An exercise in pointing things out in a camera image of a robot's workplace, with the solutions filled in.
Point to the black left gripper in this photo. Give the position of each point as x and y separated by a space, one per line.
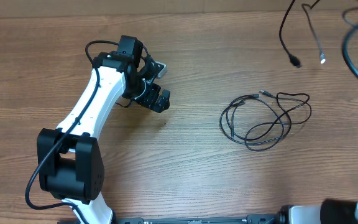
149 101

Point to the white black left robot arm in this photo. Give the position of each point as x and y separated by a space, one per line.
70 169

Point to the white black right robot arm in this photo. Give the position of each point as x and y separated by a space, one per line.
331 211

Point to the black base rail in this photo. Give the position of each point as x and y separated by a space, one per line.
250 219

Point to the cardboard wall panel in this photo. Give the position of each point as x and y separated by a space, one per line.
63 8

